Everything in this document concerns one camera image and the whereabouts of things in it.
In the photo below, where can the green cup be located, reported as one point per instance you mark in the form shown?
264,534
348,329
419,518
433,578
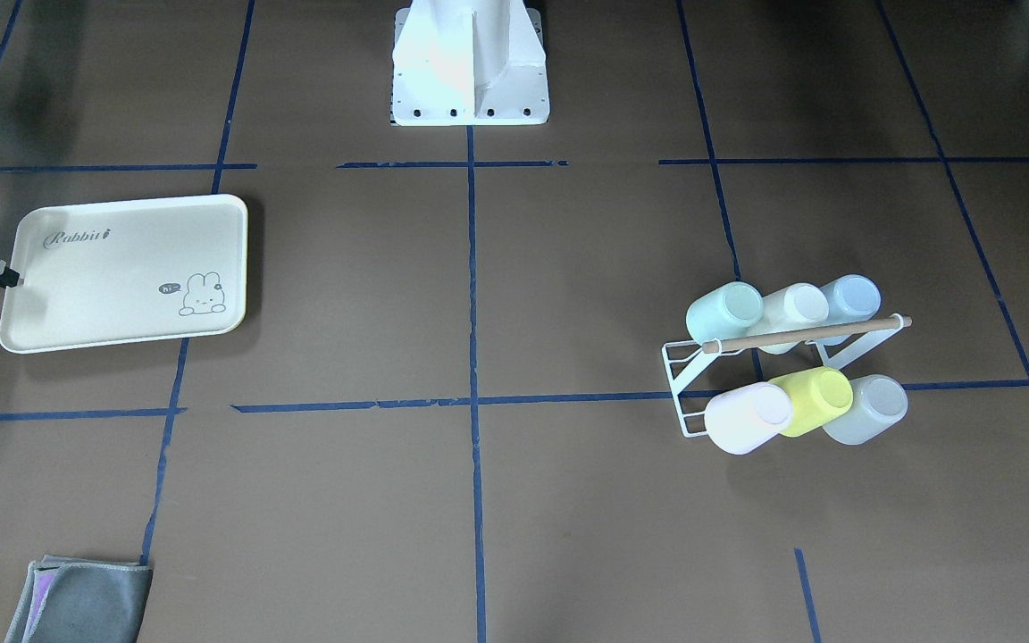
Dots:
725,312

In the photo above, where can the grey folded cloth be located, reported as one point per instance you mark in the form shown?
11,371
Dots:
70,599

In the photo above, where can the yellow cup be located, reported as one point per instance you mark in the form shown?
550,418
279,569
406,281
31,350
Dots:
818,395

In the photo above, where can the cream rabbit tray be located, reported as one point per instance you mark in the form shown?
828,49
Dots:
113,273

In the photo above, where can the white wire cup rack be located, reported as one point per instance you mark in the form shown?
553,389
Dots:
685,361

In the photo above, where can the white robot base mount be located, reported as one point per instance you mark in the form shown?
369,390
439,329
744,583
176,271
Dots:
469,63

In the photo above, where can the blue cup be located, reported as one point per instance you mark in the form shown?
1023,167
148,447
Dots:
851,298

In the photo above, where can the cream cup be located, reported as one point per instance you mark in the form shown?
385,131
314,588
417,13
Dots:
797,307

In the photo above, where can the grey cup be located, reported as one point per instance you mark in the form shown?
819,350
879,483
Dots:
878,403

